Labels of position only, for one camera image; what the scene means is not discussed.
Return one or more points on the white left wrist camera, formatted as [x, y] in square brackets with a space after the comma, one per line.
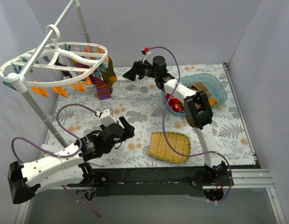
[106, 117]

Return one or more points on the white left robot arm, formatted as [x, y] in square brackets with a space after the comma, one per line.
[69, 166]

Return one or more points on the floral patterned table mat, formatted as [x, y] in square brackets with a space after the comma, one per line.
[141, 103]

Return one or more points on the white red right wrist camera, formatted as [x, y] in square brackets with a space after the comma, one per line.
[145, 53]

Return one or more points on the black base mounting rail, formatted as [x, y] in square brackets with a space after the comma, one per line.
[148, 181]

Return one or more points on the mustard yellow sock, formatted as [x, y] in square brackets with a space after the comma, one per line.
[213, 102]

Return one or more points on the blue transparent plastic basin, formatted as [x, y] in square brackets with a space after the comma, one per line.
[214, 86]

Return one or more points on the purple striped sock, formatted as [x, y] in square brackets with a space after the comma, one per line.
[96, 78]

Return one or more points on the red white patterned sock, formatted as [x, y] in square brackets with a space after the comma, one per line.
[176, 105]

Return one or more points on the olive green orange-toe sock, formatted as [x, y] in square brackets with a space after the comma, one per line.
[109, 75]

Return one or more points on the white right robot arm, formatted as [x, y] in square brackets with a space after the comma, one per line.
[198, 113]

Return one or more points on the white drying rack stand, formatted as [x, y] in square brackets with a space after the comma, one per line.
[15, 72]

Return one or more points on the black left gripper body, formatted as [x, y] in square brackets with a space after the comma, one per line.
[122, 128]

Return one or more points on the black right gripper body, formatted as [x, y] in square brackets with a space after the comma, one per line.
[139, 70]

